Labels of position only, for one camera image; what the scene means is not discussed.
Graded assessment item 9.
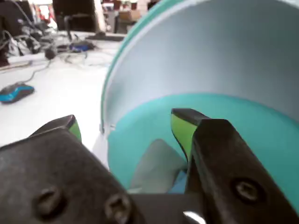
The black power adapter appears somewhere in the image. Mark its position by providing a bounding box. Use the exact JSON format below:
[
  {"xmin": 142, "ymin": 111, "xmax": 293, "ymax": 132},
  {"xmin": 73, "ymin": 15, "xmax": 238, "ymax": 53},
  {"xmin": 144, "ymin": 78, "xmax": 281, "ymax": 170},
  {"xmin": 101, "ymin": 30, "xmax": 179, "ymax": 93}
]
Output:
[{"xmin": 45, "ymin": 47, "xmax": 57, "ymax": 60}]

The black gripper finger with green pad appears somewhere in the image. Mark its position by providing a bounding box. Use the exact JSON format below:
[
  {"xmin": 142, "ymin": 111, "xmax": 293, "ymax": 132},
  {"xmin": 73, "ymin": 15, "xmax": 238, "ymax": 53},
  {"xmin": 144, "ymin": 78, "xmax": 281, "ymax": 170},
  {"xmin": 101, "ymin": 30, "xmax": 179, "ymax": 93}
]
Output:
[
  {"xmin": 0, "ymin": 114, "xmax": 143, "ymax": 224},
  {"xmin": 171, "ymin": 108, "xmax": 299, "ymax": 224}
]

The grey box-shaped object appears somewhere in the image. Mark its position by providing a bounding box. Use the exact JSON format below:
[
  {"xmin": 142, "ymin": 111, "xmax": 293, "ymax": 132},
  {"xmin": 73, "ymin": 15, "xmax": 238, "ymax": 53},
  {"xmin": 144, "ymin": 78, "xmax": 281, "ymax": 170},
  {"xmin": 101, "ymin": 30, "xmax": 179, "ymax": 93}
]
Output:
[{"xmin": 129, "ymin": 138, "xmax": 189, "ymax": 194}]

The small blue device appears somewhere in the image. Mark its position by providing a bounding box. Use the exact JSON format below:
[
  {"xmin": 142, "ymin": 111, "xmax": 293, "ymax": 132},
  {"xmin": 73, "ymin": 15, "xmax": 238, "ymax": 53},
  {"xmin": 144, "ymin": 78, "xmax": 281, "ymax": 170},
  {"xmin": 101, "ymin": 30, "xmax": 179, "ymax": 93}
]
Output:
[{"xmin": 69, "ymin": 42, "xmax": 90, "ymax": 53}]

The blue and black mouse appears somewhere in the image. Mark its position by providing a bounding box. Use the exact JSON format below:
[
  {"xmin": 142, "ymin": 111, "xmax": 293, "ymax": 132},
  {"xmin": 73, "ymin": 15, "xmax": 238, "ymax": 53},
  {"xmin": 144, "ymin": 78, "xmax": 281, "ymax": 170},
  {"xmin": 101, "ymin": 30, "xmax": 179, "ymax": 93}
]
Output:
[{"xmin": 0, "ymin": 81, "xmax": 36, "ymax": 105}]

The blue object in bin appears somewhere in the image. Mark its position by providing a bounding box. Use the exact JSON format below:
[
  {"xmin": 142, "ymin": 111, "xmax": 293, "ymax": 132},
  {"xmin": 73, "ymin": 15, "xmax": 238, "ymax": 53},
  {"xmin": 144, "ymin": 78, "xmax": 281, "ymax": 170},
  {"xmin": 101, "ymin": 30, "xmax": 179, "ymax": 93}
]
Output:
[{"xmin": 167, "ymin": 169, "xmax": 188, "ymax": 194}]

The teal whale-shaped bin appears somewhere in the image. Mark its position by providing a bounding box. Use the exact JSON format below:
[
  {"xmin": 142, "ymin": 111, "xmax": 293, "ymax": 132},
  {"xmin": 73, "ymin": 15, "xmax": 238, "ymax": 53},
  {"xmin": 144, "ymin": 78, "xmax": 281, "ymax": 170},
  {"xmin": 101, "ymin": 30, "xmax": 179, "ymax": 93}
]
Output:
[{"xmin": 92, "ymin": 0, "xmax": 299, "ymax": 212}]

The cardboard box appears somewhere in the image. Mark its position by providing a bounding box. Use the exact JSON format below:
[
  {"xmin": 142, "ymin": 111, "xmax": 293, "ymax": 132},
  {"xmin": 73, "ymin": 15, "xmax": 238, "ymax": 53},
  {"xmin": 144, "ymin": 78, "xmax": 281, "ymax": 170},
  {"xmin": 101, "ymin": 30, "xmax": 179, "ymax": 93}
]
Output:
[{"xmin": 118, "ymin": 10, "xmax": 142, "ymax": 23}]

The black monitor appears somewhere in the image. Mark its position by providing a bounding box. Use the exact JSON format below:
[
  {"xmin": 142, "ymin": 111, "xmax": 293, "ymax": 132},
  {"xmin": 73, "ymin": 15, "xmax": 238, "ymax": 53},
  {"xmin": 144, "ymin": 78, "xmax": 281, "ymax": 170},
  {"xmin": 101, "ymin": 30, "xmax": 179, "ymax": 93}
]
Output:
[
  {"xmin": 0, "ymin": 0, "xmax": 30, "ymax": 38},
  {"xmin": 52, "ymin": 0, "xmax": 96, "ymax": 32}
]

